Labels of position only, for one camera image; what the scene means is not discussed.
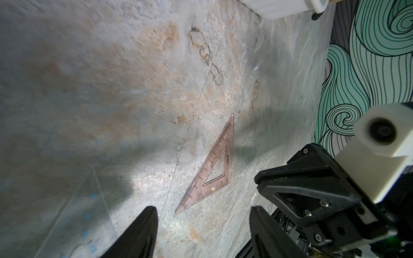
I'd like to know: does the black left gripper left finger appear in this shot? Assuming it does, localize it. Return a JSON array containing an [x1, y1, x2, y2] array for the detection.
[[101, 206, 158, 258]]

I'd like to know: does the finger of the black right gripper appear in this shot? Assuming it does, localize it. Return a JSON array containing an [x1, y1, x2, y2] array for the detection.
[[254, 144, 361, 227]]

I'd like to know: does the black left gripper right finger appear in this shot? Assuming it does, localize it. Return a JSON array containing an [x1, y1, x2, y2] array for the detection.
[[249, 206, 305, 258]]

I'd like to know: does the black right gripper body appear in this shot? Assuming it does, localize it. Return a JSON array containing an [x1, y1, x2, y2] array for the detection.
[[235, 180, 413, 258]]

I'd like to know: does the blue triangle ruler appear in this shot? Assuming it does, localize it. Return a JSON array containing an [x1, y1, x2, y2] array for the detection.
[[35, 169, 118, 258]]

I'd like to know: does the pink triangle ruler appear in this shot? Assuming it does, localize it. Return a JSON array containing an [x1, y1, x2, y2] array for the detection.
[[175, 114, 234, 215]]

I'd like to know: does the white plastic storage box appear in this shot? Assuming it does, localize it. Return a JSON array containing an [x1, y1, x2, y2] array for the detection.
[[240, 0, 329, 20]]

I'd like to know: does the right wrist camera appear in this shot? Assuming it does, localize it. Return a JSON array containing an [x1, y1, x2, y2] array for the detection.
[[335, 103, 413, 203]]

